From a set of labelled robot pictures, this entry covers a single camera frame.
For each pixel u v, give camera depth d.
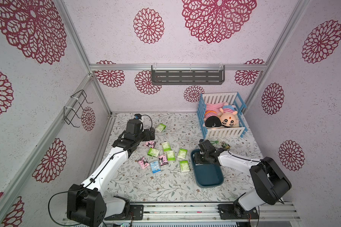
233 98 1.09
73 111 0.75
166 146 0.97
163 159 0.91
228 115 0.99
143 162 0.90
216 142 1.03
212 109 1.10
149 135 0.73
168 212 0.76
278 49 0.83
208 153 0.70
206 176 0.85
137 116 0.71
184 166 0.88
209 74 0.94
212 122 0.97
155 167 0.88
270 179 0.46
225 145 1.00
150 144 0.98
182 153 0.94
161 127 1.08
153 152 0.95
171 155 0.92
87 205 0.39
